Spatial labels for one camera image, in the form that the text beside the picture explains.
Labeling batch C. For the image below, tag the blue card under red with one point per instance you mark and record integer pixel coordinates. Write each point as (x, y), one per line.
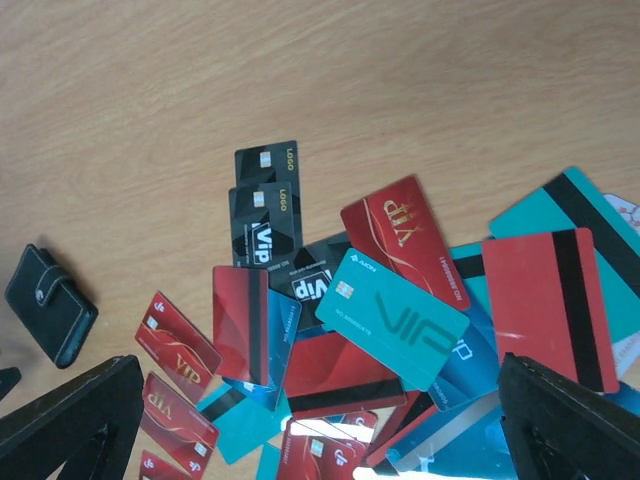
(283, 319)

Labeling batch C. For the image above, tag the black leather card holder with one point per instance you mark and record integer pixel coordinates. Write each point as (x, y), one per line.
(49, 304)

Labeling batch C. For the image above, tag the teal VIP chip card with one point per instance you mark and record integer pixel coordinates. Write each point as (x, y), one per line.
(400, 325)

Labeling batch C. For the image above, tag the teal card black stripe right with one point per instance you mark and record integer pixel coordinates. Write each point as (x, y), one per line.
(570, 200)

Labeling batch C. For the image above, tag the red VIP card gold text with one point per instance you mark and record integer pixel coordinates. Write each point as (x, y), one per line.
(396, 227)

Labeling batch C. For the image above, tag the blue card centre right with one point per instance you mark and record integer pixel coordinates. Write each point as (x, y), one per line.
(473, 366)

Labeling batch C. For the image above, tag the black VIP card near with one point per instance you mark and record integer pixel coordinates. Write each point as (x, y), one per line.
(263, 225)

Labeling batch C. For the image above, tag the red card stripe centre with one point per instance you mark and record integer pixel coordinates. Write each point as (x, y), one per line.
(328, 375)

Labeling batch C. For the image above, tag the teal card stripe lower left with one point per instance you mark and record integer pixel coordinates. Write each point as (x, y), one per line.
(243, 424)

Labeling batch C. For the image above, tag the black VIP card tilted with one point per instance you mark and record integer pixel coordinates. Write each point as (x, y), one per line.
(313, 268)

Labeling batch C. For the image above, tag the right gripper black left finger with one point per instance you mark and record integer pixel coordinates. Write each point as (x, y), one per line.
(83, 429)

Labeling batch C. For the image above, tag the red card black stripe upright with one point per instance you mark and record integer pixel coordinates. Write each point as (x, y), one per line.
(240, 323)

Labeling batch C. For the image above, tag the black VIP card far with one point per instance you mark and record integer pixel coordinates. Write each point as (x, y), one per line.
(276, 162)

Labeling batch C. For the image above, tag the red chip card bottom centre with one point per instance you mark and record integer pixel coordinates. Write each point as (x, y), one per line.
(327, 447)

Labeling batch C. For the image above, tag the white patterned card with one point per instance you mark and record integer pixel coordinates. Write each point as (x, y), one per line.
(625, 351)

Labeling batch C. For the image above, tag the red card stripe right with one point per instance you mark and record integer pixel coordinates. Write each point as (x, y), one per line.
(547, 304)

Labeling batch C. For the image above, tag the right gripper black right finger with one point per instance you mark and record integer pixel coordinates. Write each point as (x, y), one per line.
(558, 429)

